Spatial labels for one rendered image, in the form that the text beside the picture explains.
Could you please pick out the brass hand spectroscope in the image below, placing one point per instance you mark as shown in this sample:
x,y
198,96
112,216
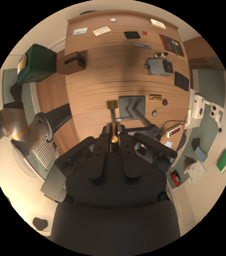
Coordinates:
x,y
156,98

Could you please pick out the grey stand rod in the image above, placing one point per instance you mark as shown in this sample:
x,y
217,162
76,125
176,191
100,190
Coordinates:
x,y
141,118

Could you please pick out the white dish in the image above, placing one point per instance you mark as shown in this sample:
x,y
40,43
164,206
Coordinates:
x,y
189,167

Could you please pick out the dark red round button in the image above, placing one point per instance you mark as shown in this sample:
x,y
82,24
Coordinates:
x,y
165,102

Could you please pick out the brown parking holder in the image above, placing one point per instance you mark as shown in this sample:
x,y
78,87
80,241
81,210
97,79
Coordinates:
x,y
150,98

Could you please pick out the pale green round knob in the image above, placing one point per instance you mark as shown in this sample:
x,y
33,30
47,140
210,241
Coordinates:
x,y
154,113

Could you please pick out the green book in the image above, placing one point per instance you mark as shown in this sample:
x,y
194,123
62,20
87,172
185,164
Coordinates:
x,y
224,162

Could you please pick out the cream flat box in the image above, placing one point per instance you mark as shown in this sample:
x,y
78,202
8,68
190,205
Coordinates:
x,y
157,24

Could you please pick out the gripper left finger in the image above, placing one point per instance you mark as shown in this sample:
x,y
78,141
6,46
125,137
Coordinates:
x,y
78,149

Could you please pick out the white paper tag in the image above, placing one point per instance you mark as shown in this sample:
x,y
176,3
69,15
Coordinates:
x,y
188,118

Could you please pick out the green pencil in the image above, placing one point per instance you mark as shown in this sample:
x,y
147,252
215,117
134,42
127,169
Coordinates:
x,y
175,48

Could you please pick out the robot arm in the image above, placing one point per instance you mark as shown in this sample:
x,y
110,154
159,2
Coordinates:
x,y
18,124

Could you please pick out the black notebook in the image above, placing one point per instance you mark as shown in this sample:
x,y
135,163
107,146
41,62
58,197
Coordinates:
x,y
181,81

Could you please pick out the grey blue book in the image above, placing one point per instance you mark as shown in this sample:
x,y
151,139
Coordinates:
x,y
200,154

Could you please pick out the white microscope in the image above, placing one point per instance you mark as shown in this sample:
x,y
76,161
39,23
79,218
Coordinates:
x,y
197,108

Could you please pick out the brass thumbscrew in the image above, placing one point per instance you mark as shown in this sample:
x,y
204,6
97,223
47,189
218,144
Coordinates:
x,y
112,104

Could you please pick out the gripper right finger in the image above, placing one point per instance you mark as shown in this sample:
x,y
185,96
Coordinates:
x,y
128,156

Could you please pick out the red pen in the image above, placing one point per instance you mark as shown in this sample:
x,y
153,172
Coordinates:
x,y
162,41

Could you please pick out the small light blue card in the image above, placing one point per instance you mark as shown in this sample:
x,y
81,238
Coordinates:
x,y
169,144

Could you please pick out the grey stand base plate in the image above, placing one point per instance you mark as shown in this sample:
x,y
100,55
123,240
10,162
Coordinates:
x,y
122,108

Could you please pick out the brown wooden cupboard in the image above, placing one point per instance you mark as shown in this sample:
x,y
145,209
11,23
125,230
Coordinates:
x,y
200,54

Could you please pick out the brown wooden case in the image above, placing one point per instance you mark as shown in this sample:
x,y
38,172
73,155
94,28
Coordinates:
x,y
72,64

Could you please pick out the red canister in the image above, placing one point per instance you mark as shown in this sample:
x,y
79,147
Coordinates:
x,y
175,179

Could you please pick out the grey metal ruler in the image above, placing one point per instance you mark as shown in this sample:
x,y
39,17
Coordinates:
x,y
142,46

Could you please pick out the small white card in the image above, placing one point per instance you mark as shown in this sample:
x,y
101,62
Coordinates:
x,y
113,19

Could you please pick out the white grid tray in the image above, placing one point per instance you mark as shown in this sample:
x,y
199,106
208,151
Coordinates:
x,y
198,173

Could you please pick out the yellow notepad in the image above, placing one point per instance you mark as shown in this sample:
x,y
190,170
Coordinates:
x,y
22,63

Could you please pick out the small brown bottle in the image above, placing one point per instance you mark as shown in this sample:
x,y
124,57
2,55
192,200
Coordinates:
x,y
157,54
164,54

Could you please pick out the small red square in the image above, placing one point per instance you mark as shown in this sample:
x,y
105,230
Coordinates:
x,y
145,32

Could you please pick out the green metal cabinet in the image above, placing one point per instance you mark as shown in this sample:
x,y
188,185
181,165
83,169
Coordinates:
x,y
38,66

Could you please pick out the cream paper card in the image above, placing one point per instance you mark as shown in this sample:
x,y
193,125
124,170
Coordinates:
x,y
102,30

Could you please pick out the brown notebook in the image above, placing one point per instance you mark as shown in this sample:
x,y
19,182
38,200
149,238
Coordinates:
x,y
169,47

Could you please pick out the white meter with red display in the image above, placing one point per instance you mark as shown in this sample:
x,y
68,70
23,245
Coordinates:
x,y
173,130

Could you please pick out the black square pad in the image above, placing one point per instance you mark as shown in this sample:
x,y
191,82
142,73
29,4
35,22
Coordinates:
x,y
132,35

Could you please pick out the white radiator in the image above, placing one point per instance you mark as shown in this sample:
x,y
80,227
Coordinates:
x,y
44,154

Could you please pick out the grey box device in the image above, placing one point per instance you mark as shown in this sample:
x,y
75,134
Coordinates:
x,y
156,67

